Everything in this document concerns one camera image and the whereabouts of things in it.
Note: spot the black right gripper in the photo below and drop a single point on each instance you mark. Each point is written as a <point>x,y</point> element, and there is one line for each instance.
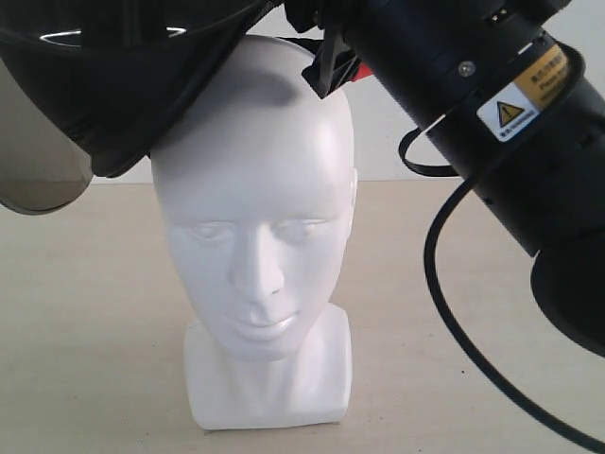
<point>334,63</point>

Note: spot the black helmet with tinted visor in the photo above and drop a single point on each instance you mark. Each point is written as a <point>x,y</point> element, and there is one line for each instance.
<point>89,87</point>

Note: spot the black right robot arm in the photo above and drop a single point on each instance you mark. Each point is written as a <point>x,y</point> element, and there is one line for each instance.
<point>510,109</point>

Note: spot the white mannequin head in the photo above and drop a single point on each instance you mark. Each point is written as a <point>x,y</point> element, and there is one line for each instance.
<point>257,187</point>

